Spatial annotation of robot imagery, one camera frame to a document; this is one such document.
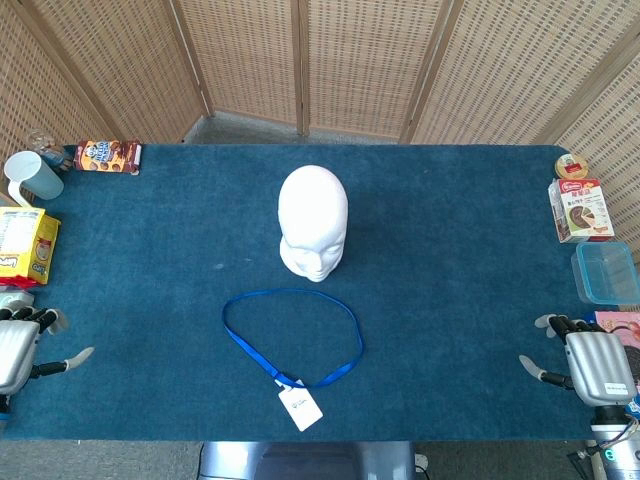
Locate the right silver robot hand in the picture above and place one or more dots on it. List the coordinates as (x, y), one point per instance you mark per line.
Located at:
(597, 365)

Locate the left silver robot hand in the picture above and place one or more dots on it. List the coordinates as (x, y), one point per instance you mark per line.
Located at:
(17, 355)

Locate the pink blue cookie box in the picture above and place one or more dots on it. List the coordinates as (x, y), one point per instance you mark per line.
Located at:
(627, 325)

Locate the pale green tissue pack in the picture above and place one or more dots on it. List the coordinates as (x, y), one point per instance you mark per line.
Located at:
(15, 299)

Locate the red snack packet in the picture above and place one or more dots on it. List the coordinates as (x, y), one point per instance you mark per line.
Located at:
(20, 284)

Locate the clear blue plastic container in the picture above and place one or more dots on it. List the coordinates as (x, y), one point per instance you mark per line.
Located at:
(607, 272)

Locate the yellow snack box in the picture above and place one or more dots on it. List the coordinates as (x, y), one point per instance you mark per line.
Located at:
(25, 245)

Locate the teal carpet table mat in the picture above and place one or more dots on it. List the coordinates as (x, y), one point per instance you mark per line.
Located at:
(150, 275)

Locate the white red pie box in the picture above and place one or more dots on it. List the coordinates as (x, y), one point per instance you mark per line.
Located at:
(582, 210)

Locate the pale blue plastic pitcher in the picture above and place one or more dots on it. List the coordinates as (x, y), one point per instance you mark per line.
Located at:
(37, 175)

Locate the small round yellow tin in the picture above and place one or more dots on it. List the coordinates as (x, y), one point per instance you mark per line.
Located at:
(571, 166)

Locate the clear glass jar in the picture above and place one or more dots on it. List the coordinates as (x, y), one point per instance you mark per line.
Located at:
(42, 142)

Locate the brown cookie box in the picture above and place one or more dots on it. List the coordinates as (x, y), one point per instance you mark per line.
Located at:
(107, 156)

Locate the grey robot torso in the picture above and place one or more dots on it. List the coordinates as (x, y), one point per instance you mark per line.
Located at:
(305, 462)

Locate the white foam mannequin head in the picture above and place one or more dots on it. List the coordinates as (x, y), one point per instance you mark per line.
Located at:
(312, 220)

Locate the bamboo folding screen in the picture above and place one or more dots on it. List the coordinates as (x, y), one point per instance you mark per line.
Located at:
(350, 60)

